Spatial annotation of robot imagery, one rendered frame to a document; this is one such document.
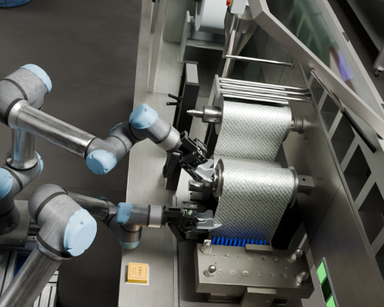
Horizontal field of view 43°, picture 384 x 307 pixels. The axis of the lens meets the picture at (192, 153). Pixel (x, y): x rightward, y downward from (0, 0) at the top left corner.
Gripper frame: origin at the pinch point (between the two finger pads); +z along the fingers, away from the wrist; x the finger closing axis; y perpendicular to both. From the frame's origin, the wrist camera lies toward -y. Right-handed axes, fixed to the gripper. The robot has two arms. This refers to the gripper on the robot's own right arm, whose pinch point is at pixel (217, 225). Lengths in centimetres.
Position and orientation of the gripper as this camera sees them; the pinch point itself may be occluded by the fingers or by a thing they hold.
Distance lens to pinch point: 175.2
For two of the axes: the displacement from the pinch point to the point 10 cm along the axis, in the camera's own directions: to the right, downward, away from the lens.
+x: -0.4, -6.7, 7.4
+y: 1.7, -7.3, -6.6
